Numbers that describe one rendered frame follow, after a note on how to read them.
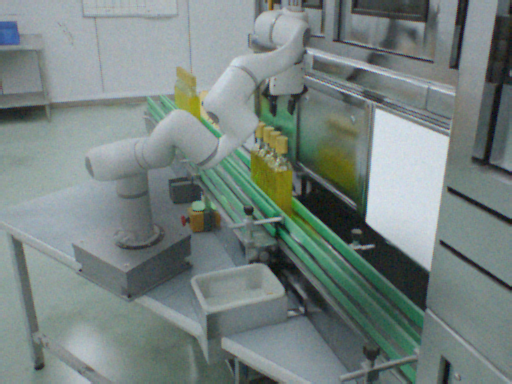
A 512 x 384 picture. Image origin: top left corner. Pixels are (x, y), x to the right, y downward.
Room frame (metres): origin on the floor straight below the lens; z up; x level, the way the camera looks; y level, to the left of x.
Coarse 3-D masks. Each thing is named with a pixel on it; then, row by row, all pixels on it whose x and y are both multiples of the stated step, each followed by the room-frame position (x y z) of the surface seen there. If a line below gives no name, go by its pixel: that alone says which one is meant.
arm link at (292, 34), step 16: (288, 16) 1.37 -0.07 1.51; (272, 32) 1.35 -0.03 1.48; (288, 32) 1.33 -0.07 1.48; (304, 32) 1.33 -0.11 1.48; (288, 48) 1.29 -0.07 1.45; (304, 48) 1.35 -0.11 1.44; (240, 64) 1.27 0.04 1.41; (256, 64) 1.27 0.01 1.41; (272, 64) 1.28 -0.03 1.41; (288, 64) 1.30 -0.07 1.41; (256, 80) 1.27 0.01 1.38
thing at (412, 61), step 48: (288, 0) 1.87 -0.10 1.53; (336, 0) 1.57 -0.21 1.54; (384, 0) 1.37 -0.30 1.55; (432, 0) 1.20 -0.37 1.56; (336, 48) 1.54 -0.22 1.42; (384, 48) 1.35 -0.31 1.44; (432, 48) 1.18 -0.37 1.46; (288, 96) 1.87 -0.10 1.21; (384, 96) 1.30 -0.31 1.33; (432, 96) 1.10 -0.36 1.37; (288, 144) 1.87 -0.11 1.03
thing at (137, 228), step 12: (120, 204) 1.41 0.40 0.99; (132, 204) 1.40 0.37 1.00; (144, 204) 1.41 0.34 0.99; (120, 216) 1.42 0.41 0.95; (132, 216) 1.40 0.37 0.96; (144, 216) 1.41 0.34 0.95; (120, 228) 1.42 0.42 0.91; (132, 228) 1.40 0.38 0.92; (144, 228) 1.41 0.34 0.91; (156, 228) 1.48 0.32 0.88; (120, 240) 1.40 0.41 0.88; (132, 240) 1.40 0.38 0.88; (144, 240) 1.41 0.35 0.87
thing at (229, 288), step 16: (208, 272) 1.27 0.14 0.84; (224, 272) 1.28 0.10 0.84; (240, 272) 1.30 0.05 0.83; (256, 272) 1.31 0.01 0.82; (272, 272) 1.28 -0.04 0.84; (208, 288) 1.26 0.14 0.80; (224, 288) 1.28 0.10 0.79; (240, 288) 1.29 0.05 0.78; (256, 288) 1.31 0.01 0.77; (272, 288) 1.24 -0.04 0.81; (208, 304) 1.23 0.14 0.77; (224, 304) 1.23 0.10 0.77; (240, 304) 1.13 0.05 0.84
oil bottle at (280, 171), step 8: (272, 168) 1.50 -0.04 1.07; (280, 168) 1.48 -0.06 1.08; (288, 168) 1.49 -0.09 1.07; (272, 176) 1.50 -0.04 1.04; (280, 176) 1.48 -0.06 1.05; (288, 176) 1.49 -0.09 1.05; (272, 184) 1.50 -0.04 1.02; (280, 184) 1.48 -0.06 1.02; (288, 184) 1.49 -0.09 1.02; (272, 192) 1.50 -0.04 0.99; (280, 192) 1.48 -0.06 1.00; (288, 192) 1.49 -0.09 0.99; (272, 200) 1.50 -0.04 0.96; (280, 200) 1.48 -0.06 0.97; (288, 200) 1.49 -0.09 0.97; (280, 208) 1.48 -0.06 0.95; (288, 208) 1.49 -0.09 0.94; (288, 216) 1.49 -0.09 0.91
